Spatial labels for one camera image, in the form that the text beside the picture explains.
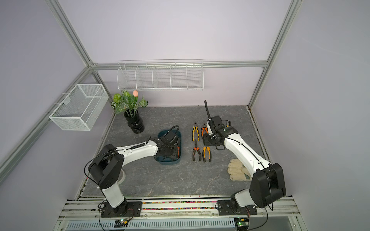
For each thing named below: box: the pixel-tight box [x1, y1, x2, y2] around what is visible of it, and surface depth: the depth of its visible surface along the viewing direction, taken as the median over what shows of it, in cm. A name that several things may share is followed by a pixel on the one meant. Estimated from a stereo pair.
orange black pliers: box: [192, 139, 202, 162], surface depth 96 cm
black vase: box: [123, 109, 145, 134], surface depth 101 cm
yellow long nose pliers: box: [202, 146, 212, 163], surface depth 95 cm
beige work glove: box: [227, 158, 252, 181], surface depth 86 cm
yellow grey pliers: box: [191, 122, 200, 142], surface depth 107 cm
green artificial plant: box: [110, 89, 149, 117], surface depth 91 cm
